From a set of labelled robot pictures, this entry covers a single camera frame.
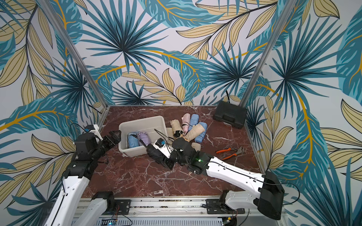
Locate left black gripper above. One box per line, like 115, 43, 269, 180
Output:
91, 130, 121, 161

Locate light blue umbrella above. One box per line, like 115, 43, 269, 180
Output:
127, 132, 140, 148

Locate beige plastic storage box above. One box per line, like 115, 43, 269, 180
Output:
118, 116, 167, 157

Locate black umbrella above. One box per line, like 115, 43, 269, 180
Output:
146, 144, 173, 170

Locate lavender umbrella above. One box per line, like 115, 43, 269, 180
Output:
137, 132, 150, 147

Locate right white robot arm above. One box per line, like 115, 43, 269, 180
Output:
162, 138, 285, 220

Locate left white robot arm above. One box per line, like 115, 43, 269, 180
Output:
45, 130, 121, 226

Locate beige umbrella by box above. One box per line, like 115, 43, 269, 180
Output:
170, 119, 184, 138

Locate tan folded umbrella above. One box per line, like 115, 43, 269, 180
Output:
184, 124, 205, 142

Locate pink folded umbrella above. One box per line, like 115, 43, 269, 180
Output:
182, 113, 191, 135

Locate black plastic tool case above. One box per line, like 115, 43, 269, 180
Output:
213, 101, 248, 129

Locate green circuit board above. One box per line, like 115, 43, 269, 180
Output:
100, 218, 117, 226

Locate orange handled pliers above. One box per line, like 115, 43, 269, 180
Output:
216, 147, 245, 161

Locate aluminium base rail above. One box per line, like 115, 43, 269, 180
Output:
42, 196, 283, 226

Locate left aluminium corner post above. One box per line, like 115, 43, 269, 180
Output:
38, 0, 108, 108

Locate aluminium corner post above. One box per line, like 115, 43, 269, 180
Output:
239, 0, 297, 108
38, 0, 108, 108

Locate right aluminium corner post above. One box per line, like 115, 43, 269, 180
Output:
239, 0, 297, 108

